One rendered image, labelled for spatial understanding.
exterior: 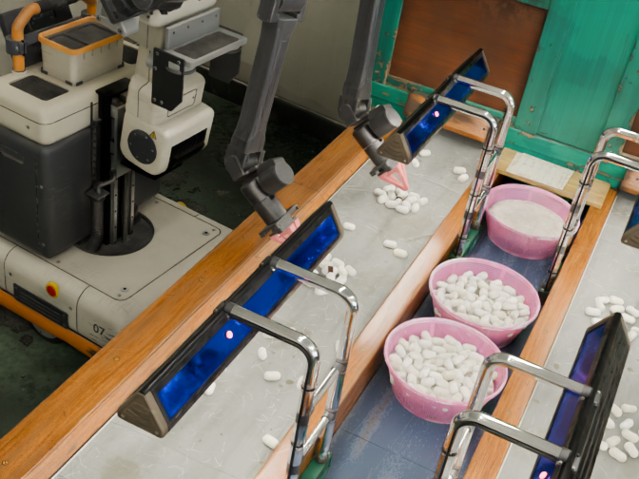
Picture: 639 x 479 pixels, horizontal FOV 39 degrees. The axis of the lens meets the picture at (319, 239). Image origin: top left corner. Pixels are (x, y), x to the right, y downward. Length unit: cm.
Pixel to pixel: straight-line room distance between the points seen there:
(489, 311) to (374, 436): 48
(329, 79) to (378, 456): 256
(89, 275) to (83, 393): 110
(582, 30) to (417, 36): 49
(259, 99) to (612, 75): 111
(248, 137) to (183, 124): 58
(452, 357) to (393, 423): 22
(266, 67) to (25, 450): 92
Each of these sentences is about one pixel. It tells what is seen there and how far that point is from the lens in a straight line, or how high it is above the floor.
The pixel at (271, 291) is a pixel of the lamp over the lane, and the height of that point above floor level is 108.
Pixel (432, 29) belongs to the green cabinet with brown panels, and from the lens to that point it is 280.
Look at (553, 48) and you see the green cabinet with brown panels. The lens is 270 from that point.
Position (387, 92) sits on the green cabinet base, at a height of 82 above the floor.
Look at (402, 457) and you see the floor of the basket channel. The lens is 187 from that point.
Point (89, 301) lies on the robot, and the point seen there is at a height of 26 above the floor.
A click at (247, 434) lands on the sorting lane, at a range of 176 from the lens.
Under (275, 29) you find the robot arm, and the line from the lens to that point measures 197.
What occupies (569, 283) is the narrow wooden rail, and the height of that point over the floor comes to 76.
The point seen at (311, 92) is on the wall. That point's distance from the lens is 423.
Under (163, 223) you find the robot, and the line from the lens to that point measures 308.
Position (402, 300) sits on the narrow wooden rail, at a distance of 210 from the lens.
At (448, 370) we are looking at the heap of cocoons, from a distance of 200.
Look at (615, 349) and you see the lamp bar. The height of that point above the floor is 109.
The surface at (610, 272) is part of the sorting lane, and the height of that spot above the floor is 74.
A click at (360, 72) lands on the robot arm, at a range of 235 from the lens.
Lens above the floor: 203
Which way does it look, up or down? 35 degrees down
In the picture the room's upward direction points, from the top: 10 degrees clockwise
